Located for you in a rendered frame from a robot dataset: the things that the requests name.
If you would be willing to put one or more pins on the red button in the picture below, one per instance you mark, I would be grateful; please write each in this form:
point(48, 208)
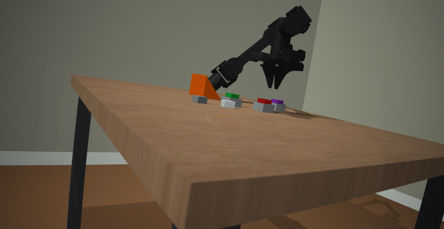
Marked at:
point(263, 105)

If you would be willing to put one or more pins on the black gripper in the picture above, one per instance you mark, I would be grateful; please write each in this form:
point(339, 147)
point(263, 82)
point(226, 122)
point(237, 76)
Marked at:
point(269, 67)

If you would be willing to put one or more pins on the green button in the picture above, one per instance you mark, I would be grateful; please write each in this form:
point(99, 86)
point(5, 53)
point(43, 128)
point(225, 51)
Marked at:
point(232, 97)

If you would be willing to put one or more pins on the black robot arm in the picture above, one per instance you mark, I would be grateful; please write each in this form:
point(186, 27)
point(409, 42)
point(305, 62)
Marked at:
point(297, 21)

